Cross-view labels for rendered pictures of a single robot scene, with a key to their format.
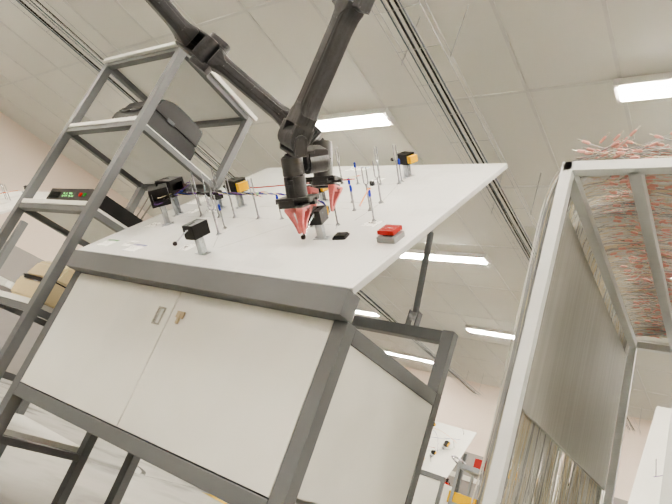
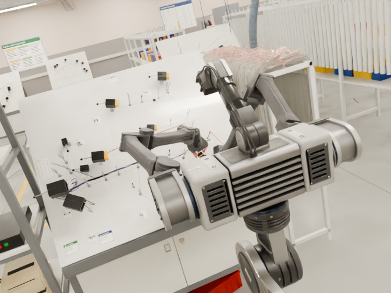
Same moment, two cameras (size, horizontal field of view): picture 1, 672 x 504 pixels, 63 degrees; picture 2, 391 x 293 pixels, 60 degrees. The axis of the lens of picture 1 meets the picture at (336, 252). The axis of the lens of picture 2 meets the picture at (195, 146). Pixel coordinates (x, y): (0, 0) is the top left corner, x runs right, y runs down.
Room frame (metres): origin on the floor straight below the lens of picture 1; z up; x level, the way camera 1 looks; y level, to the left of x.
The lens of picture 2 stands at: (0.38, 1.52, 1.89)
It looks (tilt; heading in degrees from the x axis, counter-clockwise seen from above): 21 degrees down; 307
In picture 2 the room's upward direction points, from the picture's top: 14 degrees counter-clockwise
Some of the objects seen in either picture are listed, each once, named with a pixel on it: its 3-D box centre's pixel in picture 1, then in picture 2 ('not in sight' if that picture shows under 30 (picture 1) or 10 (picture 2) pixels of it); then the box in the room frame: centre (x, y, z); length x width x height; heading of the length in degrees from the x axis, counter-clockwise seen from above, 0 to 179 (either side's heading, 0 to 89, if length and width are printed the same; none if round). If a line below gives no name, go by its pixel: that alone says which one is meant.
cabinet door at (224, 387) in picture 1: (218, 377); (221, 242); (1.40, 0.16, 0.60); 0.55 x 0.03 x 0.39; 51
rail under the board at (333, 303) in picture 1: (183, 278); (170, 229); (1.56, 0.38, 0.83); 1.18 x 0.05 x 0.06; 51
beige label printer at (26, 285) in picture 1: (68, 290); (27, 281); (2.20, 0.93, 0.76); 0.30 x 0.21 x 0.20; 144
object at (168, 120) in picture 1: (158, 128); not in sight; (2.20, 0.93, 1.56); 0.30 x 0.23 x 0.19; 143
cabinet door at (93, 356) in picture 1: (98, 339); (134, 278); (1.75, 0.58, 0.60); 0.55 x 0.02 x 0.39; 51
